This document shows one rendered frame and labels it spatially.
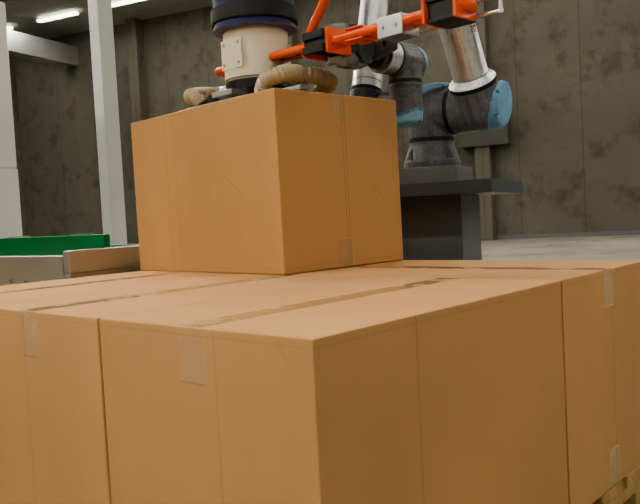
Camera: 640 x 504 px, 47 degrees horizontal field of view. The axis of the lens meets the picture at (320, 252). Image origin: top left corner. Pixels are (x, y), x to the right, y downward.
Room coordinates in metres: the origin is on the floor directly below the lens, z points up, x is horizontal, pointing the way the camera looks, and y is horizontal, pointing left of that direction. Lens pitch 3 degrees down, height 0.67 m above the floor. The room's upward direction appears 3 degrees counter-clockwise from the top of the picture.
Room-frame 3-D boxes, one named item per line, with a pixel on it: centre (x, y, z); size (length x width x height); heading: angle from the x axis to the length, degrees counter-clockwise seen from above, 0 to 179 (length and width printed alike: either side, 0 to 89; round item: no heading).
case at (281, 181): (1.93, 0.14, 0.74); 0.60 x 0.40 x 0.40; 44
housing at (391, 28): (1.63, -0.20, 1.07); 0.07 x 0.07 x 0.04; 46
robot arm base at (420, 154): (2.49, -0.39, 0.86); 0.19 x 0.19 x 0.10
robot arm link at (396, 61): (1.94, -0.19, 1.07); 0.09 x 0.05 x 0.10; 48
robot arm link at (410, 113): (2.01, -0.24, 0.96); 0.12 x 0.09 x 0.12; 53
